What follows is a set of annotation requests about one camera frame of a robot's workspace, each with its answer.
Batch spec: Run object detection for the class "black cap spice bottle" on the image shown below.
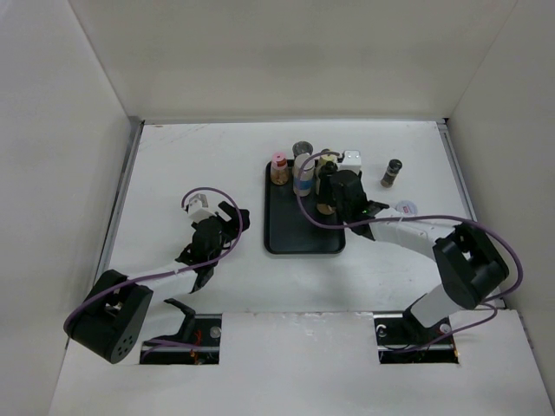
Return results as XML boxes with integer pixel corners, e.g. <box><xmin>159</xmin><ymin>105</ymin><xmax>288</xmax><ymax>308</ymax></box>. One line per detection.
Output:
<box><xmin>317</xmin><ymin>161</ymin><xmax>337</xmax><ymax>194</ymax></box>

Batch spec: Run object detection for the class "silver lid blue label jar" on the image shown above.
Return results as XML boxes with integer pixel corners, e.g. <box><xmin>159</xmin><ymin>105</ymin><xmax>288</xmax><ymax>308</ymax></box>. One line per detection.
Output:
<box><xmin>292</xmin><ymin>153</ymin><xmax>315</xmax><ymax>198</ymax></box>

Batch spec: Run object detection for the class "yellow cap spice bottle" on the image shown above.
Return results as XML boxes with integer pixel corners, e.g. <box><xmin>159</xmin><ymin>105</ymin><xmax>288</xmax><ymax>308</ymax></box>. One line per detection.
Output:
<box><xmin>318</xmin><ymin>149</ymin><xmax>339</xmax><ymax>165</ymax></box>

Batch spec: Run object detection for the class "pink cap spice bottle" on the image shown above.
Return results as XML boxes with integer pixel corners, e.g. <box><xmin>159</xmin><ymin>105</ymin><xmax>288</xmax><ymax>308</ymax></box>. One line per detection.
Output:
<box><xmin>270</xmin><ymin>152</ymin><xmax>290</xmax><ymax>185</ymax></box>

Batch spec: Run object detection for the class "black knob cap bottle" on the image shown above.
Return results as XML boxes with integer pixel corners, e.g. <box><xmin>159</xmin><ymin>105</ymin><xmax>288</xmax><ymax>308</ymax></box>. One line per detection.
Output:
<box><xmin>317</xmin><ymin>201</ymin><xmax>336</xmax><ymax>216</ymax></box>

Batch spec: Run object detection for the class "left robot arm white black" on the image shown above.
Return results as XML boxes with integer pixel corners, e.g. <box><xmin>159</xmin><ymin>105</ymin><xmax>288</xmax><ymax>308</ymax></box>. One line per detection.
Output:
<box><xmin>63</xmin><ymin>196</ymin><xmax>250</xmax><ymax>364</ymax></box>

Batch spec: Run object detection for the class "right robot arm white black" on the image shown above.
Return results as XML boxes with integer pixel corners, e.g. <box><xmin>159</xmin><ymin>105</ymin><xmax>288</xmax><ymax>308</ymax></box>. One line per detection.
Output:
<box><xmin>317</xmin><ymin>166</ymin><xmax>509</xmax><ymax>343</ymax></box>

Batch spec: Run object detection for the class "tall dark pepper grinder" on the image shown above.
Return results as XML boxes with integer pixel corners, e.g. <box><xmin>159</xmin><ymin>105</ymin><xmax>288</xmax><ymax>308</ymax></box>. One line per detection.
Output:
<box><xmin>381</xmin><ymin>159</ymin><xmax>402</xmax><ymax>188</ymax></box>

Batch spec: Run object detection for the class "black plastic tray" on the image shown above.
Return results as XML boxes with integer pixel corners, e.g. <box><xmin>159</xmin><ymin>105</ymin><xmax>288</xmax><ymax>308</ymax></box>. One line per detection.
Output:
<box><xmin>264</xmin><ymin>164</ymin><xmax>346</xmax><ymax>255</ymax></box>

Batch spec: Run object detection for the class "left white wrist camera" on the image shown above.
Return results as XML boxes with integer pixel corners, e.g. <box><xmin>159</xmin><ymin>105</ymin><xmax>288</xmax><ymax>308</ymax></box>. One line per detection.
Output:
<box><xmin>182</xmin><ymin>193</ymin><xmax>214</xmax><ymax>223</ymax></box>

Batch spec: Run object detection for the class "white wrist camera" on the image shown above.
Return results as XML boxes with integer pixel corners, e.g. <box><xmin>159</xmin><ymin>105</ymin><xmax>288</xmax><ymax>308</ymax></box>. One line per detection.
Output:
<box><xmin>338</xmin><ymin>150</ymin><xmax>362</xmax><ymax>175</ymax></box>
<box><xmin>182</xmin><ymin>193</ymin><xmax>214</xmax><ymax>223</ymax></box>

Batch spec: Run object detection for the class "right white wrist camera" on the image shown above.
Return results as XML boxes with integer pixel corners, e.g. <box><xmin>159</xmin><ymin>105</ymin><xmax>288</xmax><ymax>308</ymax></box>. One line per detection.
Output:
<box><xmin>338</xmin><ymin>150</ymin><xmax>362</xmax><ymax>175</ymax></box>

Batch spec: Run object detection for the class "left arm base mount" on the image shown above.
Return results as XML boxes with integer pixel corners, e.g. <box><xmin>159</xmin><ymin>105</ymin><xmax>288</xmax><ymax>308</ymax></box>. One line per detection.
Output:
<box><xmin>139</xmin><ymin>298</ymin><xmax>223</xmax><ymax>366</ymax></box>

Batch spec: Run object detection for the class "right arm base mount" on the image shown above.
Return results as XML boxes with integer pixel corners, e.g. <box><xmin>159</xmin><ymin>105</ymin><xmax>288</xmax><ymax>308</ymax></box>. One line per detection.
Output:
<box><xmin>374</xmin><ymin>314</ymin><xmax>459</xmax><ymax>365</ymax></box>

